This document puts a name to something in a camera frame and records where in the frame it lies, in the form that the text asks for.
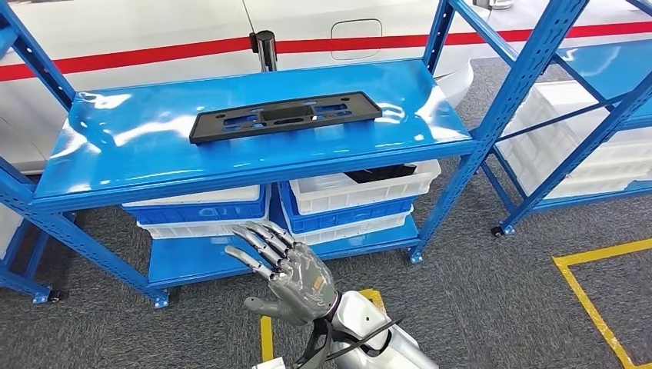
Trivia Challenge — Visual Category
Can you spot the yellow floor tape square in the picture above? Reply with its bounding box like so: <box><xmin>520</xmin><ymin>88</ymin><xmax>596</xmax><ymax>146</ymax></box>
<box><xmin>552</xmin><ymin>238</ymin><xmax>652</xmax><ymax>369</ymax></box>
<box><xmin>259</xmin><ymin>288</ymin><xmax>387</xmax><ymax>364</ymax></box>

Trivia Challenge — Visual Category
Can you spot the black plastic plate holder part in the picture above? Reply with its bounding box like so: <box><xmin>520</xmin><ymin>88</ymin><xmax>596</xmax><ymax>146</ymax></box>
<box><xmin>188</xmin><ymin>91</ymin><xmax>383</xmax><ymax>145</ymax></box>

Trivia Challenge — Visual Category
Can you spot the red barrier belt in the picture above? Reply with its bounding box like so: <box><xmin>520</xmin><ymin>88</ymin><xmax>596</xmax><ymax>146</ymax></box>
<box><xmin>0</xmin><ymin>36</ymin><xmax>253</xmax><ymax>84</ymax></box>
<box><xmin>274</xmin><ymin>20</ymin><xmax>652</xmax><ymax>56</ymax></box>

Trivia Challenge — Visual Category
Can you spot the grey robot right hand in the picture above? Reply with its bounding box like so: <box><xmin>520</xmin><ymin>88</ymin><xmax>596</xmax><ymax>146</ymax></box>
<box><xmin>225</xmin><ymin>220</ymin><xmax>341</xmax><ymax>327</ymax></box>

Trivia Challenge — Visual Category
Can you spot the chrome black stanchion post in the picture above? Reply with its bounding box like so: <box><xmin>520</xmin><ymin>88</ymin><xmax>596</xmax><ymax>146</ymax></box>
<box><xmin>248</xmin><ymin>30</ymin><xmax>278</xmax><ymax>73</ymax></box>

